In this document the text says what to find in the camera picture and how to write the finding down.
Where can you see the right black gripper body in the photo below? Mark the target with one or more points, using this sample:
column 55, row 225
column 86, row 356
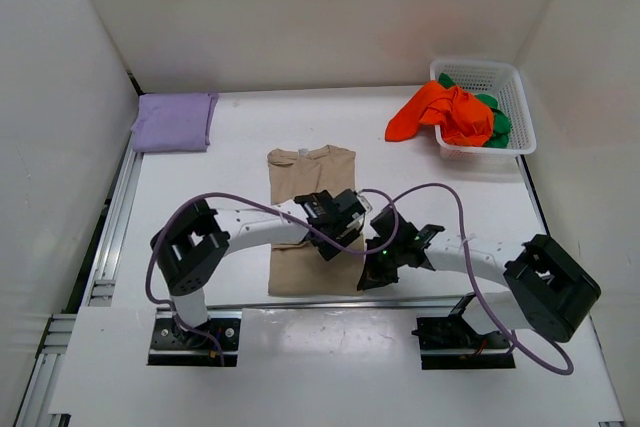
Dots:
column 376, row 272

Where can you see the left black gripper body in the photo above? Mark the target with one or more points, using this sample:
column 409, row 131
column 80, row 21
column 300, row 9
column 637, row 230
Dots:
column 329, row 245

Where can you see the beige t shirt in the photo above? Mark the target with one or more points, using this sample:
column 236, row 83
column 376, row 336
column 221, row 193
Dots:
column 310, row 182

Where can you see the orange t shirt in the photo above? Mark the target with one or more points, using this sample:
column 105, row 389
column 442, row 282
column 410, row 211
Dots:
column 429, row 106

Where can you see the purple t shirt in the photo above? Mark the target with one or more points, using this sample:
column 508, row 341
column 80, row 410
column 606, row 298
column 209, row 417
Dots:
column 173, row 122

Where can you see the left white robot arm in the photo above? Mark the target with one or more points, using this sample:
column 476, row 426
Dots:
column 318, row 235

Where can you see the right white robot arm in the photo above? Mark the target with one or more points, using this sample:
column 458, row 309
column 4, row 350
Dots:
column 548, row 292

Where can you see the green t shirt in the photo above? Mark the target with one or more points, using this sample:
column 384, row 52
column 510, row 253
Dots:
column 500, row 127

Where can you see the white plastic basket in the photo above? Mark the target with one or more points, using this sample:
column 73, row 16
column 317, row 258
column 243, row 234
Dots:
column 502, row 82

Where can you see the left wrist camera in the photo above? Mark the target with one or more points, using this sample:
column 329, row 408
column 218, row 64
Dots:
column 364, row 202

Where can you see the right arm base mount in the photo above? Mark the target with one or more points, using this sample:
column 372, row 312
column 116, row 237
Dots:
column 449, row 343

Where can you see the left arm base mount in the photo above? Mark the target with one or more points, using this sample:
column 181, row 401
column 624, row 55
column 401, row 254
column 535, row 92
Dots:
column 170, row 345

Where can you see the aluminium frame rail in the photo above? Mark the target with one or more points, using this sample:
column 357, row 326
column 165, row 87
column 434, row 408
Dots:
column 316, row 362

